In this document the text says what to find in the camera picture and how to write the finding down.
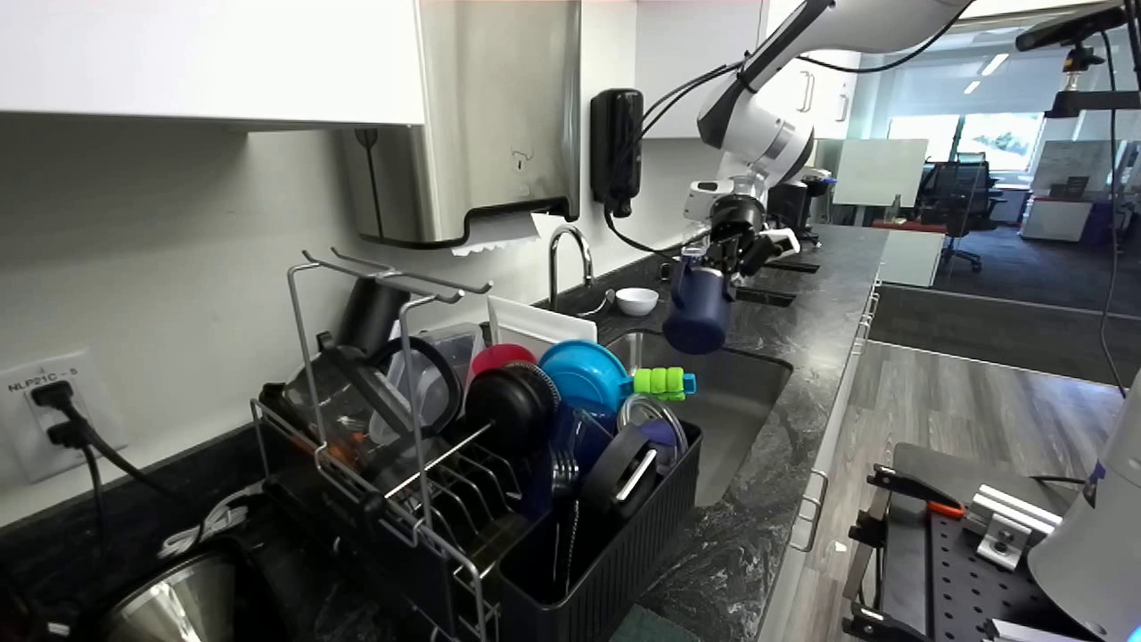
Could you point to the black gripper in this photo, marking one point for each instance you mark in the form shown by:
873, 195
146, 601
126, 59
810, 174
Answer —
739, 236

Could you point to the blue metal cup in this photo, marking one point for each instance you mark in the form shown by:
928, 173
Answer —
695, 315

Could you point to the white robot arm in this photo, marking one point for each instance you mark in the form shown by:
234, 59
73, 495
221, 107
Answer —
769, 135

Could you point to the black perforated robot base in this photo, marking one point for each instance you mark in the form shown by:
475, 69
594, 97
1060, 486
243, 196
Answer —
946, 560

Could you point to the stainless steel sink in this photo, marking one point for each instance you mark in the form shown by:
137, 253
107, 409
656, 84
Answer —
733, 403

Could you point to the black dish rack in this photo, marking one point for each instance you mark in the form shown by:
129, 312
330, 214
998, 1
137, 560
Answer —
373, 445

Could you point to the black coffee machine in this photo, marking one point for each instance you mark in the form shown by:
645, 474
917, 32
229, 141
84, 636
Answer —
790, 201

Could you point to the small white bowl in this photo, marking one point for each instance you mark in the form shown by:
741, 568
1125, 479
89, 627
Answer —
637, 299

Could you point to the green bottle cap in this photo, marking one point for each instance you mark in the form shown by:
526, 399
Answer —
665, 381

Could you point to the blue plastic bowl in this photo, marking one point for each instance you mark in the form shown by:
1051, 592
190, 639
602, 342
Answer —
584, 375

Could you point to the black office chair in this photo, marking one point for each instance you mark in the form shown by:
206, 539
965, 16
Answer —
955, 195

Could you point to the white cutting board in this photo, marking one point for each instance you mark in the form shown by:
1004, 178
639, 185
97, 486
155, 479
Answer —
538, 328

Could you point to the red plate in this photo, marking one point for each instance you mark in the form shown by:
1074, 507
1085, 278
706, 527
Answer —
499, 354

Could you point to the black round lid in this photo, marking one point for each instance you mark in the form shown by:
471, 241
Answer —
514, 409

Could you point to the steel paper towel dispenser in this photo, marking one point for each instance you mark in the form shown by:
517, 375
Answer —
494, 132

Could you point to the steel pot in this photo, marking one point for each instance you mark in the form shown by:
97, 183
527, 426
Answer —
190, 601

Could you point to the black wall soap dispenser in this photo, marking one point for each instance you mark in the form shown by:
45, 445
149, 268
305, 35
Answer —
613, 146

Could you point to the white wall outlet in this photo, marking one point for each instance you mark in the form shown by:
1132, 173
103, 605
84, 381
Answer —
27, 420

